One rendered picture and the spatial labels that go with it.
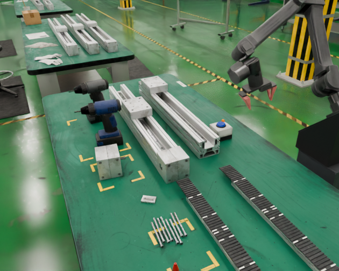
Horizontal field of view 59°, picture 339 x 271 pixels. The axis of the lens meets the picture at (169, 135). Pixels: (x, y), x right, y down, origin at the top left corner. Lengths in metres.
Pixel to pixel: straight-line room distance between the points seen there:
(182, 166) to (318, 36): 0.78
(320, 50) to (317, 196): 0.59
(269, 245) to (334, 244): 0.19
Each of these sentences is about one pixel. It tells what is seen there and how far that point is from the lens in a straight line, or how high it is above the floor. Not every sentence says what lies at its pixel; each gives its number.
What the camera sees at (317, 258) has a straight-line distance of 0.97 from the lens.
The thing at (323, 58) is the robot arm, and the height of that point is 1.16.
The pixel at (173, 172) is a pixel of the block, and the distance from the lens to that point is 1.15.
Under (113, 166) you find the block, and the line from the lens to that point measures 1.20.
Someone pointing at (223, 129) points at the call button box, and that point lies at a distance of 1.41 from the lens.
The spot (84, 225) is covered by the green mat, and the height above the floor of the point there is 0.78.
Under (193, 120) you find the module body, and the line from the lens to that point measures 1.43.
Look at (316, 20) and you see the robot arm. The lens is 1.49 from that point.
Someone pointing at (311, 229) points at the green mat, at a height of 0.78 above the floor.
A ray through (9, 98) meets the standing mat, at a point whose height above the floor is 0.01.
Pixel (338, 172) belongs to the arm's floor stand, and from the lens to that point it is 1.37.
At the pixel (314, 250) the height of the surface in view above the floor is 0.81.
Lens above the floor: 1.53
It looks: 31 degrees down
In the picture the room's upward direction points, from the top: 2 degrees counter-clockwise
